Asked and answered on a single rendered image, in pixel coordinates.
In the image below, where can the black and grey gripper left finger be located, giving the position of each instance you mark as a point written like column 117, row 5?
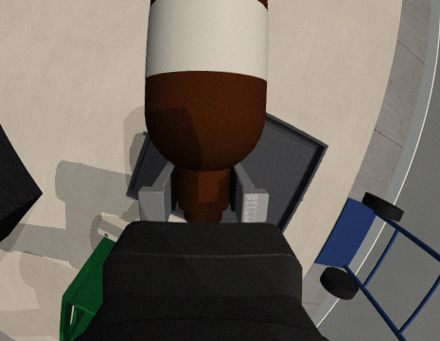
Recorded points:
column 156, row 202

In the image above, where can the brown bottle with white label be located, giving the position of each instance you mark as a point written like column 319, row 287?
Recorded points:
column 205, row 93

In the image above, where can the green plastic crate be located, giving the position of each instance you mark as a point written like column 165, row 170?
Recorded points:
column 85, row 292

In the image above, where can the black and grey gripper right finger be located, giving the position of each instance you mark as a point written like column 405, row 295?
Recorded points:
column 249, row 203

